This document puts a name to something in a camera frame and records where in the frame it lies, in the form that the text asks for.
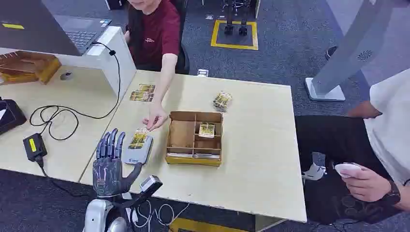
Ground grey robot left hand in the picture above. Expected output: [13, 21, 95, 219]
[92, 128, 143, 198]

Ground person's hand at card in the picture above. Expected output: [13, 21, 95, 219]
[142, 102, 169, 132]

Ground person's hand with remote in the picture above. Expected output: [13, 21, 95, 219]
[338, 165, 393, 203]

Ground white handheld remote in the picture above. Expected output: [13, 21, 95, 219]
[334, 162, 362, 179]

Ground yellow printed card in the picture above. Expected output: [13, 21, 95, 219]
[128, 128, 151, 150]

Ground yellow cards lying flat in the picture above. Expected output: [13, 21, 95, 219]
[129, 83, 156, 103]

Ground black wristwatch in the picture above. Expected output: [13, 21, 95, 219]
[381, 179, 402, 206]

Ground wooden compartment card box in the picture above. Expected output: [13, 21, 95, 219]
[165, 111, 224, 167]

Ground person in white top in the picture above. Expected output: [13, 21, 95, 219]
[294, 67, 410, 225]

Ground yellow card in packet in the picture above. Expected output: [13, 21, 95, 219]
[198, 122, 216, 139]

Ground white shoe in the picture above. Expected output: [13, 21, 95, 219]
[301, 162, 328, 182]

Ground black office chair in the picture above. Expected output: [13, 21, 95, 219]
[175, 0, 191, 75]

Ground stack of yellow cards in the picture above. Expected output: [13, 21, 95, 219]
[212, 91, 233, 113]

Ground white raised desk shelf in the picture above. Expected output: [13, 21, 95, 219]
[0, 25, 137, 100]

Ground black power adapter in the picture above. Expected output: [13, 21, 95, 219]
[22, 132, 48, 163]

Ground person in red top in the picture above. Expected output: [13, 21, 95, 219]
[123, 0, 190, 132]

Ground black desk device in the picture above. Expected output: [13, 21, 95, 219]
[0, 97, 28, 136]

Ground black robot legs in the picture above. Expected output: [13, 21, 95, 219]
[221, 0, 251, 36]

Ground wooden box with yellow edge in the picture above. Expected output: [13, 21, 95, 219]
[0, 50, 62, 86]

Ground white kiosk stand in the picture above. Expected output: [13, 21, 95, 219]
[304, 0, 410, 102]

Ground dark grey laptop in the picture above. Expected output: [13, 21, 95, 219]
[0, 0, 112, 57]

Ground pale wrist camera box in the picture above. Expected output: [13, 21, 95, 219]
[139, 174, 163, 196]

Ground black power cable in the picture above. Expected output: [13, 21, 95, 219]
[29, 41, 122, 142]

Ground white cables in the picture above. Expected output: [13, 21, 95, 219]
[132, 199, 190, 230]

